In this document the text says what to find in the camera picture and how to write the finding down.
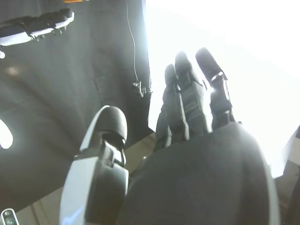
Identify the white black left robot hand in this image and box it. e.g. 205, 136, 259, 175
59, 47, 281, 225

